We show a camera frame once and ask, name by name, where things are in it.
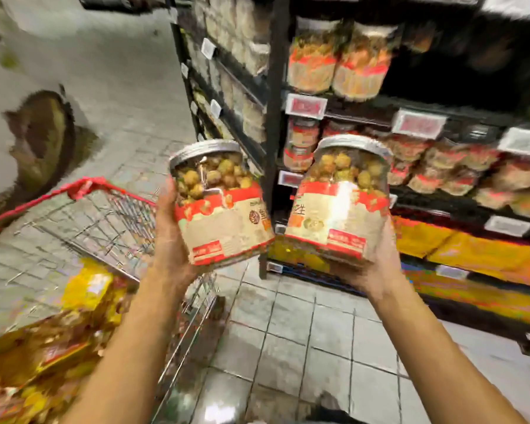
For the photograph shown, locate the person's right forearm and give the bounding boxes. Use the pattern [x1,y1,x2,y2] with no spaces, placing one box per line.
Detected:
[371,273,530,424]

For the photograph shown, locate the person's left forearm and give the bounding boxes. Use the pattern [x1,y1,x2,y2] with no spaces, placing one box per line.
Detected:
[62,273,200,424]

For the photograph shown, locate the white printed display stand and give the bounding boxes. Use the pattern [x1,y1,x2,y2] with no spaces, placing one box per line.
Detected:
[0,0,100,219]

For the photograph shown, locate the black metal store shelf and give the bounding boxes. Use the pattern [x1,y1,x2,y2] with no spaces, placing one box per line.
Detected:
[260,0,530,354]

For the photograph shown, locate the almond jar orange label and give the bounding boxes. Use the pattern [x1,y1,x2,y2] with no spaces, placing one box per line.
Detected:
[472,154,530,223]

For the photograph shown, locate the flat yellow box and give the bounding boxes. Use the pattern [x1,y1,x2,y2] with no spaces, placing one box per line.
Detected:
[265,238,339,276]

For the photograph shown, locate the person's right hand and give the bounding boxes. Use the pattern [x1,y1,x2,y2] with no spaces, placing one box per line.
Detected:
[331,216,408,302]

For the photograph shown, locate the colourful stocked shelving unit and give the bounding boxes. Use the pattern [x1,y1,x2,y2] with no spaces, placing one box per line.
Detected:
[166,0,272,175]

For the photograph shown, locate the row of small cashew jars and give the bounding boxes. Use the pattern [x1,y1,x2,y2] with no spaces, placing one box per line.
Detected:
[281,117,506,198]

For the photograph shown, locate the red-trimmed wire shopping cart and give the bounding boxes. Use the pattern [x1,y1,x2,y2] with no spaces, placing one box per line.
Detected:
[0,176,224,424]

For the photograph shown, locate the long orange yellow box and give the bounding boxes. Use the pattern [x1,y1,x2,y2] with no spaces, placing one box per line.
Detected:
[393,216,530,290]

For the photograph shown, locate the person's left hand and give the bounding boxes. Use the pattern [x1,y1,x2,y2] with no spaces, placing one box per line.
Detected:
[150,176,218,293]

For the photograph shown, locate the pile of snacks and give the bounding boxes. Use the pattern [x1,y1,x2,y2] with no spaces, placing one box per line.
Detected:
[0,260,160,424]

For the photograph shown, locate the yellow nut bag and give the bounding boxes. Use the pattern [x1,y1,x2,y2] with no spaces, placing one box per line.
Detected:
[60,259,118,316]

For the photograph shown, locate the large white price tag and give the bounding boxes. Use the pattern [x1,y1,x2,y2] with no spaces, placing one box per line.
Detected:
[497,126,530,159]
[390,108,448,141]
[284,92,329,121]
[481,0,530,19]

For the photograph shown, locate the person's dark trousers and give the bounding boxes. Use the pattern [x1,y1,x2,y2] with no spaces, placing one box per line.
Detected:
[302,393,369,424]

